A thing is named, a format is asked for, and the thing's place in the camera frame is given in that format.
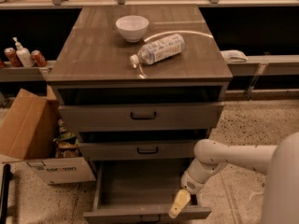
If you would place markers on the clear plastic water bottle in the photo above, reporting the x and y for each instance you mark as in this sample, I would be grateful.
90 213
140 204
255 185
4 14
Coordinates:
158 50

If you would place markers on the white soap dispenser bottle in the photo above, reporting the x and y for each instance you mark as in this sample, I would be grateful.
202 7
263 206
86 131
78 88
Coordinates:
23 54

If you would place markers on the snack bags in box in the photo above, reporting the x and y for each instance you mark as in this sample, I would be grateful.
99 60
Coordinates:
66 143

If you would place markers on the grey drawer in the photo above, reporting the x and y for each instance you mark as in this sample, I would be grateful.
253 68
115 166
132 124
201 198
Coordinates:
147 150
146 117
141 192

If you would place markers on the red soda can left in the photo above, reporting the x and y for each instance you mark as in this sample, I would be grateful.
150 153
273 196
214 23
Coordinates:
12 57

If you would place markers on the grey drawer cabinet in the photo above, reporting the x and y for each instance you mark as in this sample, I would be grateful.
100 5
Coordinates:
94 67

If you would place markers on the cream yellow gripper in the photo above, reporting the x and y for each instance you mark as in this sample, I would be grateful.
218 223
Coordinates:
191 182

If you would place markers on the white folded cloth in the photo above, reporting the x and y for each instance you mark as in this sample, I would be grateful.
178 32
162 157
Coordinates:
234 56

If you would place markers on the white ceramic bowl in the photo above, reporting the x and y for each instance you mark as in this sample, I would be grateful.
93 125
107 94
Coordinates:
132 28

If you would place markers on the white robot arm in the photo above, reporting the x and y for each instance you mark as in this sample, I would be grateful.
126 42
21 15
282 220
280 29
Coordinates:
279 163

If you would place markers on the red soda can right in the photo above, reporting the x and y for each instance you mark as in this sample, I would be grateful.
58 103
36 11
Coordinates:
38 58

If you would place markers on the red soda can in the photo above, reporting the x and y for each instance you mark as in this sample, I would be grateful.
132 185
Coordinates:
12 57
38 58

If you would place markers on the black pole left edge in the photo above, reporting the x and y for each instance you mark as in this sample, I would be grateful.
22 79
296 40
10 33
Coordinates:
4 192

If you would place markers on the brown cardboard box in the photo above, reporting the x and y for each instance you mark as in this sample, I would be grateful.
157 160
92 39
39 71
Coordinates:
27 133

